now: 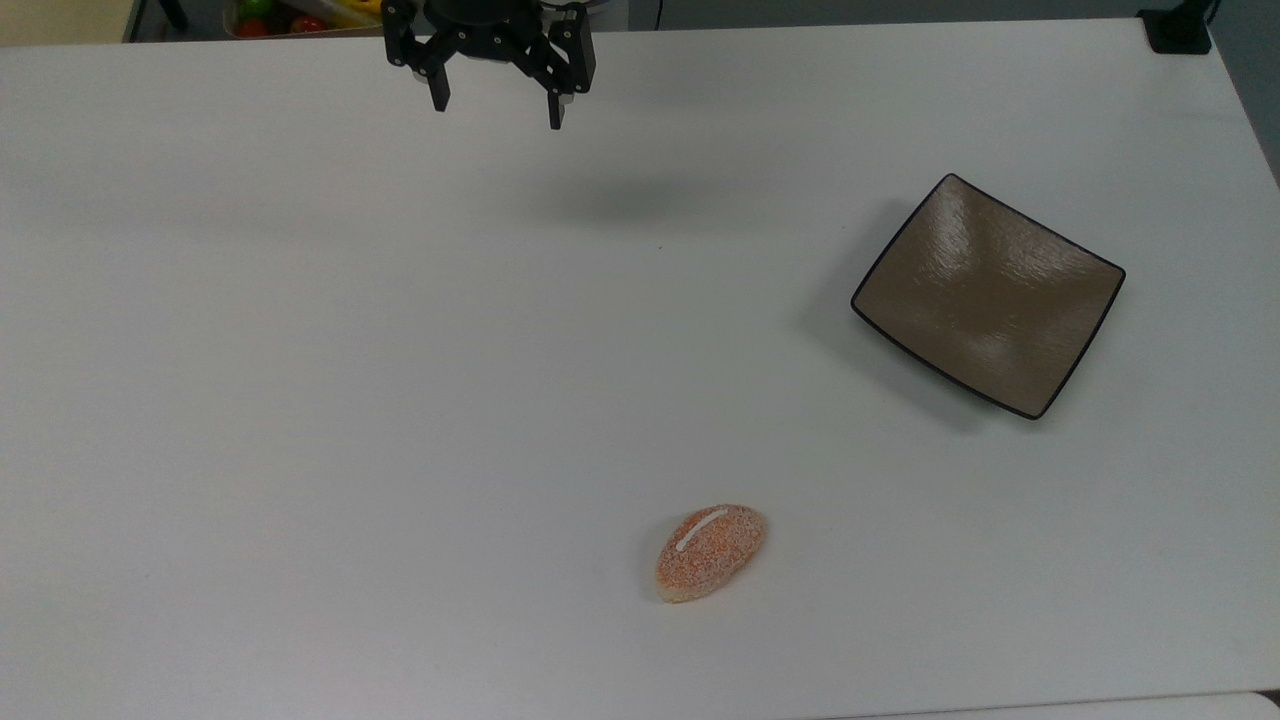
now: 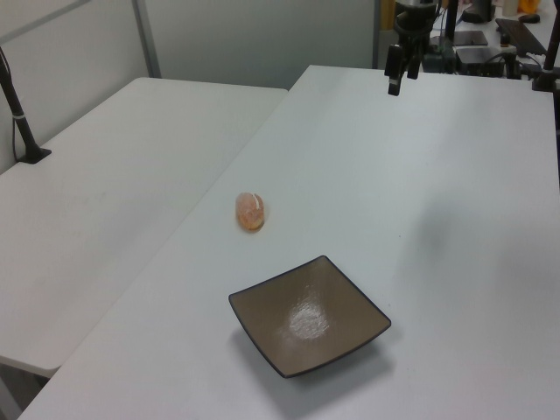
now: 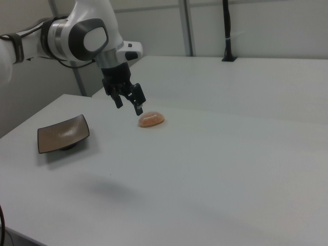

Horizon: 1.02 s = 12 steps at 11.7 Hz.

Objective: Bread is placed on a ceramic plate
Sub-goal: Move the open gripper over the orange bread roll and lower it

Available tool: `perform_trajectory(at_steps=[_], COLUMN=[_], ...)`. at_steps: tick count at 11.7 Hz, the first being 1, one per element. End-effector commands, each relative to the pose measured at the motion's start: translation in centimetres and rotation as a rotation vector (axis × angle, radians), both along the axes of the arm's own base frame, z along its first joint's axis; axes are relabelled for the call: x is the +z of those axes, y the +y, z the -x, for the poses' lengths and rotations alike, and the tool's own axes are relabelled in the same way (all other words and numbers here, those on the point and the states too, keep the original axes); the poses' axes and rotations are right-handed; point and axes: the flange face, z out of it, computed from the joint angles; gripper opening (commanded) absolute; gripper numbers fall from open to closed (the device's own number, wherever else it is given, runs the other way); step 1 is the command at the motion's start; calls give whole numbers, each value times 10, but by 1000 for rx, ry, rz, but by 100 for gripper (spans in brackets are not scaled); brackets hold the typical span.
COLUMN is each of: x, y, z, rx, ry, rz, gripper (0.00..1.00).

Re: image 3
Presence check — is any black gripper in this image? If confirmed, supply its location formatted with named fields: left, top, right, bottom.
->
left=100, top=62, right=147, bottom=116

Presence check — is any round orange-brown bread bun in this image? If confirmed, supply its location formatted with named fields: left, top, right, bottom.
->
left=138, top=111, right=166, bottom=128

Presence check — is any square brown ceramic plate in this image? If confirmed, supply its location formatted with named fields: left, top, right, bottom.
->
left=37, top=114, right=91, bottom=155

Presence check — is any black stand pole with base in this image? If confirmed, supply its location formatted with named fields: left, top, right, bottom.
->
left=221, top=0, right=239, bottom=63

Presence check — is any black cable with metal connector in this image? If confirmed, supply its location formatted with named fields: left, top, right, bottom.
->
left=54, top=58, right=97, bottom=68

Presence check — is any black velcro strap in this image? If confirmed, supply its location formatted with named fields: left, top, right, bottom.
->
left=8, top=33, right=27, bottom=65

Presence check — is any thin dark cable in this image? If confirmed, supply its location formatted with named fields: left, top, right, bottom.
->
left=0, top=203, right=7, bottom=246

